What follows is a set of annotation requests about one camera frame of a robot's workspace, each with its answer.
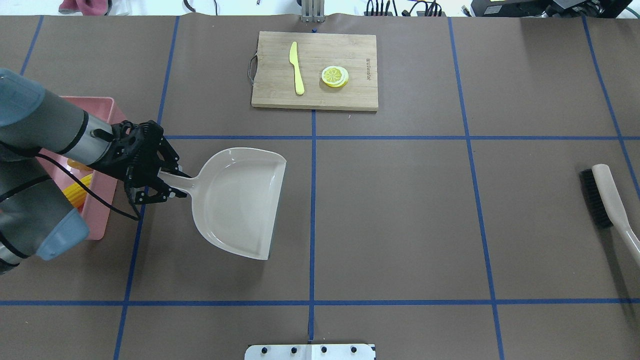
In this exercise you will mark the pink cloth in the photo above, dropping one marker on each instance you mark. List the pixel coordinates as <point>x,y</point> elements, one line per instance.
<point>86,7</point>

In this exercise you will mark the brown toy potato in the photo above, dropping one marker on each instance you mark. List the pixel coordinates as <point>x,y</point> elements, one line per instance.
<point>78,166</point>

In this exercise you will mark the yellow plastic knife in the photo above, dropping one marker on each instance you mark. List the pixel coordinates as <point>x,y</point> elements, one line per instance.
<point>299,87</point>

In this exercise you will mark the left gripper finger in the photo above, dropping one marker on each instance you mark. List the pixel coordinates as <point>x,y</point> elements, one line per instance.
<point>169,159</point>
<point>144,190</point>

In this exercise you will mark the beige plastic dustpan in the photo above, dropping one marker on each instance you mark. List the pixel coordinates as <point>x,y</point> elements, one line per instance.
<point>234,199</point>

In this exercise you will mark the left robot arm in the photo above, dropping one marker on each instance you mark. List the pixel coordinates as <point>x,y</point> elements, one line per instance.
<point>36,218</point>

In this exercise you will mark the yellow toy corn cob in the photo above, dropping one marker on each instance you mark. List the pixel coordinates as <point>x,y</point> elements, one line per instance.
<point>77,194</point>

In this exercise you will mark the bamboo cutting board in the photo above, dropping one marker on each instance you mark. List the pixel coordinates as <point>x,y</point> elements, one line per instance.
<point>273,81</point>

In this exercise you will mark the toy lemon slice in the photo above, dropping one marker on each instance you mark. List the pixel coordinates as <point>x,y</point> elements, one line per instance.
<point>335,76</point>

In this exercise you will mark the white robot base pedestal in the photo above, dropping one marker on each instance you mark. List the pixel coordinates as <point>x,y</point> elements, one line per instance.
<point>335,351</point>

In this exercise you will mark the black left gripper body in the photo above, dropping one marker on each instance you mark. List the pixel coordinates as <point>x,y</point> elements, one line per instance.
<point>113,165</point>

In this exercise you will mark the aluminium frame post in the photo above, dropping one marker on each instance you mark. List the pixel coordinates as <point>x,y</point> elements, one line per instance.
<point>312,11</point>

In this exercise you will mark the beige hand brush black bristles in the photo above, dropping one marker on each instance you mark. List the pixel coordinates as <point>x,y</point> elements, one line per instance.
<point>605,206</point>

